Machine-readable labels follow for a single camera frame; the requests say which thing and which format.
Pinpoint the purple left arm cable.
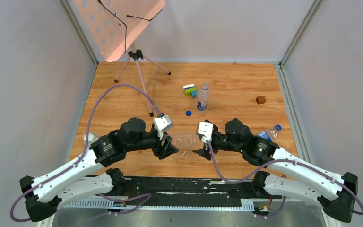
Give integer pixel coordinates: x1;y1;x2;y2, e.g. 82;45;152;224
9;83;164;223

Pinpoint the clear Pepsi bottle blue label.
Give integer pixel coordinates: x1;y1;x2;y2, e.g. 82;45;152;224
197;83;209;112

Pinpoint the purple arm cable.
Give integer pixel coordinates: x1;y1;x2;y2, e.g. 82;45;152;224
9;83;164;223
207;141;363;216

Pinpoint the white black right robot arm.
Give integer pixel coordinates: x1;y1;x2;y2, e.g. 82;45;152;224
196;118;363;223

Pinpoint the brown small block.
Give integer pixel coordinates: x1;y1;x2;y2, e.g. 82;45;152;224
256;96;266;105

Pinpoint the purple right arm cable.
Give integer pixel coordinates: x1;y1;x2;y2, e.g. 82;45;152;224
207;141;363;216

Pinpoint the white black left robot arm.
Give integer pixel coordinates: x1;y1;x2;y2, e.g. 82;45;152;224
19;115;178;222

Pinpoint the white slotted cable duct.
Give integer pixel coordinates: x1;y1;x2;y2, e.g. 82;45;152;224
65;197;255;212

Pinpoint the white carton with cap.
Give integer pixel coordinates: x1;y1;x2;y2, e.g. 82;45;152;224
83;133;99;147

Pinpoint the pink music stand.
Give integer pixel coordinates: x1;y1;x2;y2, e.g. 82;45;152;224
72;0;172;118

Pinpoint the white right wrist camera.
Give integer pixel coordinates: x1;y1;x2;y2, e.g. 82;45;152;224
197;122;214;143

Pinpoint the clear bottle blue cap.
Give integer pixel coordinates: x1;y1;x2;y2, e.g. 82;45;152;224
257;124;282;141

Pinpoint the clear bottle white cap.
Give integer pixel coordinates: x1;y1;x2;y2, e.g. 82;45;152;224
170;132;202;150

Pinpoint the coloured toy brick stack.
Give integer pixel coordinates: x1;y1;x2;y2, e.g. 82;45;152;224
183;83;197;99

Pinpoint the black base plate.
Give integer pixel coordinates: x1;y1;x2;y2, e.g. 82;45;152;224
95;175;279;208

